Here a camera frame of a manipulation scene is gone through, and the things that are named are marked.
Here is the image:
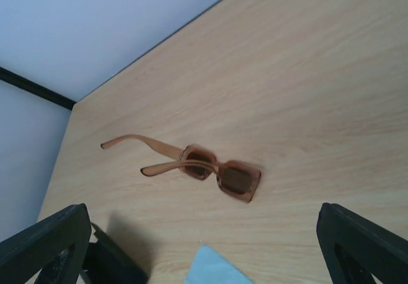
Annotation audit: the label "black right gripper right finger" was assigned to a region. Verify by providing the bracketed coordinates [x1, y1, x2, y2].
[316, 202, 407, 283]

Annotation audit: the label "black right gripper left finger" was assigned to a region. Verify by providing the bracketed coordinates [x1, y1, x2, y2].
[1, 203, 92, 283]

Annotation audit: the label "brown translucent sunglasses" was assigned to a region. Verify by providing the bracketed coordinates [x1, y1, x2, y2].
[100, 134, 262, 203]

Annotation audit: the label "light blue cleaning cloth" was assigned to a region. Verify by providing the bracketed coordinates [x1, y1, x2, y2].
[184, 245, 253, 284]

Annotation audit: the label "black glasses case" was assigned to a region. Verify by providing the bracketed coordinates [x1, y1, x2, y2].
[80, 223, 149, 284]

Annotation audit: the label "black enclosure frame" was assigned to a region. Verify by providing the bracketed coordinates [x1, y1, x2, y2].
[0, 67, 76, 110]

